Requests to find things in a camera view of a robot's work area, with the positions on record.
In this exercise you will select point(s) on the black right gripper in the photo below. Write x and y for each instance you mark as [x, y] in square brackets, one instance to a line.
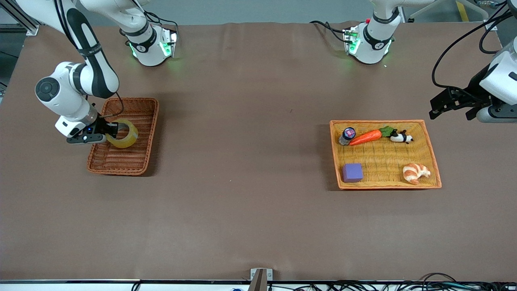
[101, 127]

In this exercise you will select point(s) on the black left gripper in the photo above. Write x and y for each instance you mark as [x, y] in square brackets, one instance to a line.
[475, 89]

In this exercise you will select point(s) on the yellowish clear tape roll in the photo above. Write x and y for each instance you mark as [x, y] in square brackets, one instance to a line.
[131, 139]

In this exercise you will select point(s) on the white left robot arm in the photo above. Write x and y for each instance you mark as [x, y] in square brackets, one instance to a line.
[369, 44]

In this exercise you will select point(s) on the brown wicker basket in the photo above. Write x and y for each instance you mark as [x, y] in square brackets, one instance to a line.
[133, 161]

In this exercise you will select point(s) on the orange wicker basket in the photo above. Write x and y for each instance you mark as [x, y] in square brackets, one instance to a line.
[383, 155]

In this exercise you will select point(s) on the black white panda toy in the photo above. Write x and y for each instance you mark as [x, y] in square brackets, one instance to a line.
[400, 137]

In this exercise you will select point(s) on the toy croissant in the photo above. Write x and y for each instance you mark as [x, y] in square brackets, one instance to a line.
[414, 173]

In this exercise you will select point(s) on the orange toy carrot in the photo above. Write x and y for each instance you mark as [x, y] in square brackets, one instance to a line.
[365, 137]

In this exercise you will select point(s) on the small bottle blue cap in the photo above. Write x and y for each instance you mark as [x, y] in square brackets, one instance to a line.
[348, 133]

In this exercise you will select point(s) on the purple cube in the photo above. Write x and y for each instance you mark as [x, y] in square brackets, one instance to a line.
[352, 173]

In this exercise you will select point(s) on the brown table cover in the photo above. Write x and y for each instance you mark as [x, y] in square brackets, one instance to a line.
[242, 202]

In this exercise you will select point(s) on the metal table edge bracket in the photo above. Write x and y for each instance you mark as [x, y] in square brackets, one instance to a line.
[260, 279]

